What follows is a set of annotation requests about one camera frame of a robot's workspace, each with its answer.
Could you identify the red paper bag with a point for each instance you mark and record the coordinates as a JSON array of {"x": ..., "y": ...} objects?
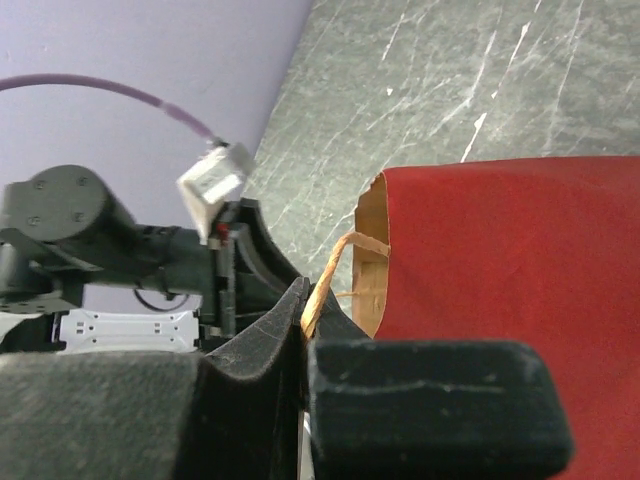
[{"x": 542, "y": 250}]

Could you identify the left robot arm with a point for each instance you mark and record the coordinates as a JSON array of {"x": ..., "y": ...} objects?
[{"x": 81, "y": 275}]

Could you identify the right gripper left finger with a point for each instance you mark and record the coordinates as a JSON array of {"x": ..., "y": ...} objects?
[{"x": 231, "y": 414}]

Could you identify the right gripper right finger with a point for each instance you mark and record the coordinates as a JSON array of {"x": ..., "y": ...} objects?
[{"x": 434, "y": 410}]

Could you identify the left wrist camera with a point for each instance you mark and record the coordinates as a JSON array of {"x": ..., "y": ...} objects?
[{"x": 216, "y": 178}]

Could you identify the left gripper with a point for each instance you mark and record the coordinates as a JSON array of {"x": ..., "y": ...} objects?
[{"x": 249, "y": 272}]

